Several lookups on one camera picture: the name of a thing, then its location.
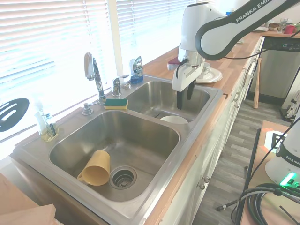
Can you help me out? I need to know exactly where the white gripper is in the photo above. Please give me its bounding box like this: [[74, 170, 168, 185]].
[[172, 60, 205, 110]]

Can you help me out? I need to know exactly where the yellow plastic cup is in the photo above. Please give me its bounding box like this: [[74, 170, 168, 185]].
[[76, 150, 111, 187]]

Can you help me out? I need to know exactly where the black camera stand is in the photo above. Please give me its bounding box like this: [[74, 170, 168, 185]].
[[217, 128, 262, 211]]

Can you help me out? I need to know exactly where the yellow and green sponge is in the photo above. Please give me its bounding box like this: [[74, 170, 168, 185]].
[[104, 98, 129, 110]]

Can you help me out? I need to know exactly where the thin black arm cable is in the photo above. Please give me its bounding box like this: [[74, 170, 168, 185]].
[[222, 30, 300, 60]]

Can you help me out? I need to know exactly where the dark scrubber tool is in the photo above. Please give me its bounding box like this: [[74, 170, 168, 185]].
[[45, 113, 57, 136]]

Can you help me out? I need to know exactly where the white device with cables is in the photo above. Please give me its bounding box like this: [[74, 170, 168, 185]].
[[280, 98, 300, 123]]

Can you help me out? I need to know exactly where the white kitchen cabinet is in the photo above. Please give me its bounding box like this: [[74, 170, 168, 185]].
[[161, 37, 265, 225]]

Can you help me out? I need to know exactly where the stainless steel dishwasher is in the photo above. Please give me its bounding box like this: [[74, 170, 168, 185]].
[[248, 36, 300, 100]]

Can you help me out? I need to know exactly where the metal drain strainer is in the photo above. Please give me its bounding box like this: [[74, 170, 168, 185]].
[[109, 165, 138, 189]]

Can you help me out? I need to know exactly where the clear drinking glass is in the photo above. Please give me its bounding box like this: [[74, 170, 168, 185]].
[[278, 18, 288, 33]]

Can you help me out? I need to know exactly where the white window blind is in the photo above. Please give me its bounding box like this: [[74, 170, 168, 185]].
[[116, 0, 195, 71], [0, 0, 111, 141]]

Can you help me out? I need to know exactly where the stainless steel double sink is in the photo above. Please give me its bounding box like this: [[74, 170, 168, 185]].
[[13, 74, 223, 220]]

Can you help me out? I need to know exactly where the brown cardboard box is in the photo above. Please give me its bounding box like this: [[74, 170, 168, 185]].
[[0, 172, 57, 225]]

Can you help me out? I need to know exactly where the chrome faucet lever handle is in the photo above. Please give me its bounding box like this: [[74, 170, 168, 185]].
[[111, 75, 130, 97]]

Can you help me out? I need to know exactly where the chrome soap dispenser pump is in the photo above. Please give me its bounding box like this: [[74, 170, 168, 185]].
[[82, 102, 94, 116]]

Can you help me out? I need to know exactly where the blue dish soap bottle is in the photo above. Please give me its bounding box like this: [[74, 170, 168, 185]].
[[129, 55, 144, 84]]

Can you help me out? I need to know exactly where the coiled black cable bundle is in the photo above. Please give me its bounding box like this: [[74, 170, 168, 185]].
[[231, 182, 300, 225]]

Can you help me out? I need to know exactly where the red and white container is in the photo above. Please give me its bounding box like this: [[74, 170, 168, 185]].
[[167, 59, 180, 71]]

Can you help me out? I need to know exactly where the black slotted spatula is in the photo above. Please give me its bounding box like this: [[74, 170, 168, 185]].
[[0, 97, 30, 133]]

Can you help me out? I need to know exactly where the white plate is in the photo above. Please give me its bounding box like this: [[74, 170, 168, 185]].
[[195, 68, 223, 84]]

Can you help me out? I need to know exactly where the clear brush caddy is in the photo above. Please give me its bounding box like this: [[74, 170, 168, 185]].
[[38, 126, 59, 143]]

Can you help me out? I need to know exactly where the white bowl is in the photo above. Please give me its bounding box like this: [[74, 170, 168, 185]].
[[160, 115, 189, 125]]

